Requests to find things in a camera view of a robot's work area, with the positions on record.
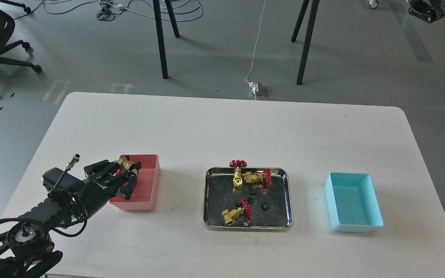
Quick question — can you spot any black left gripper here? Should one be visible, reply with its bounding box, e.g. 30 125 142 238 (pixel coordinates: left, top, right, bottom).
68 155 142 218

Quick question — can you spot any brass valve red handle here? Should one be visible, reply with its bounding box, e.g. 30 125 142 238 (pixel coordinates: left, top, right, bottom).
229 159 247 192
221 198 254 227
116 156 135 175
244 168 272 188

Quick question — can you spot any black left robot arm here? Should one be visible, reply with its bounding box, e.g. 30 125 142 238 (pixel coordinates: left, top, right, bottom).
0 154 142 278

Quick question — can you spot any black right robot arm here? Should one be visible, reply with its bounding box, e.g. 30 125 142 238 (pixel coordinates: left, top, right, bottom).
406 0 445 23

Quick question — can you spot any pink plastic box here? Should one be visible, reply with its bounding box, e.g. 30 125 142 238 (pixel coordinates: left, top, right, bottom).
109 154 160 211

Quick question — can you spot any blue plastic box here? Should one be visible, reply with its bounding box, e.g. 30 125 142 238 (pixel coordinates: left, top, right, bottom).
325 172 384 233

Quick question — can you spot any stainless steel tray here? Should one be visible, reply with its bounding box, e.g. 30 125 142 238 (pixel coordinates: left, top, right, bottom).
203 167 293 230

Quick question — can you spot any white power adapter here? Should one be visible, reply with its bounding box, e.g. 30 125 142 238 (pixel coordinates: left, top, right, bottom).
248 81 269 100

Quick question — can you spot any black tripod leg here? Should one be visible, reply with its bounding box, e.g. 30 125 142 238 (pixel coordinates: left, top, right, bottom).
165 0 180 38
296 0 320 86
290 0 310 42
153 0 168 79

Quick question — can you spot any brass valve upright red handle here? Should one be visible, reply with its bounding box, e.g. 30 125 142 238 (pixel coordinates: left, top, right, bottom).
229 159 247 192

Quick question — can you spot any brass valve lying red handle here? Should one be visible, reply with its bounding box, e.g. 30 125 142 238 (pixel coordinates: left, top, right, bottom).
244 168 272 188

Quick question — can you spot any brass valve front red handle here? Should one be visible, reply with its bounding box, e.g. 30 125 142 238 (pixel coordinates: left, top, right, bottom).
221 198 254 227

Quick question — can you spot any white cable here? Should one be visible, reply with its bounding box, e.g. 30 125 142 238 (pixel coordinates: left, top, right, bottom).
245 0 267 85

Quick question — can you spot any cable bundle on floor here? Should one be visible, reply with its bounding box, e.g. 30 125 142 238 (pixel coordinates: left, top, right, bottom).
33 0 204 22

